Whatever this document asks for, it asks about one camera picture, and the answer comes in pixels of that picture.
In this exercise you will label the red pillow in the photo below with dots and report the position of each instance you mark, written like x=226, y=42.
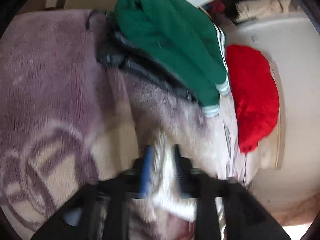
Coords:
x=255, y=95

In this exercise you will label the white fluffy fleece garment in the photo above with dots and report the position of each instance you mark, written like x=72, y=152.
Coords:
x=163, y=214

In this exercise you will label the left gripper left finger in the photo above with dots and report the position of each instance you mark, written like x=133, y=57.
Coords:
x=145, y=171

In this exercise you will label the green jacket with white stripes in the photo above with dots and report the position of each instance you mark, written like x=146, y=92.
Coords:
x=182, y=38

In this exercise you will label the floral purple plush blanket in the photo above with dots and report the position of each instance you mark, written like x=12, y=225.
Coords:
x=67, y=120

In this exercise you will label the black jacket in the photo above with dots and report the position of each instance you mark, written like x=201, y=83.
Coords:
x=118, y=52

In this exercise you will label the cream headboard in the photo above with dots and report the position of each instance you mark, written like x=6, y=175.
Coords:
x=291, y=43

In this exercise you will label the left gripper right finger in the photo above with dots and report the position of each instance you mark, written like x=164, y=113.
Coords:
x=187, y=183

